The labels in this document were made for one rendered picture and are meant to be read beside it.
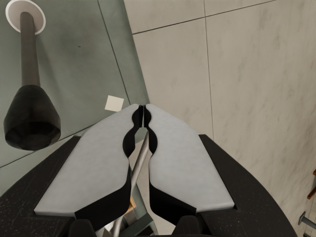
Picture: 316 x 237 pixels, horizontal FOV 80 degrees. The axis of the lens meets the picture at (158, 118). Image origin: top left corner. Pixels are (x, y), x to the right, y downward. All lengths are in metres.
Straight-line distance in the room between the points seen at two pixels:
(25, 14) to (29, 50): 0.07
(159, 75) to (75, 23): 1.60
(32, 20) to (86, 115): 0.13
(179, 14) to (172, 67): 0.47
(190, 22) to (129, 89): 1.79
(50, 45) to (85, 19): 0.06
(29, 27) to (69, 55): 0.06
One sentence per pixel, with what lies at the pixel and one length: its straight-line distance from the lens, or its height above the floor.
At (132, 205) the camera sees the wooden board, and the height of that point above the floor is 0.90.
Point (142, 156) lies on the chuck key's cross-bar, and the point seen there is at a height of 1.31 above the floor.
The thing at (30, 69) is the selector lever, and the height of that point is 1.34.
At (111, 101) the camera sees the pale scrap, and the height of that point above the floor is 1.26.
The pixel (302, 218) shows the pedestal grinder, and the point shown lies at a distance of 9.16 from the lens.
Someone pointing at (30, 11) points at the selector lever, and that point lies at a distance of 0.28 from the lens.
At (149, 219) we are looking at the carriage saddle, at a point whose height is 0.91.
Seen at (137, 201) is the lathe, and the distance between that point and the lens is 1.51.
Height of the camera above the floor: 1.53
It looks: 52 degrees down
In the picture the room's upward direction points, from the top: 118 degrees clockwise
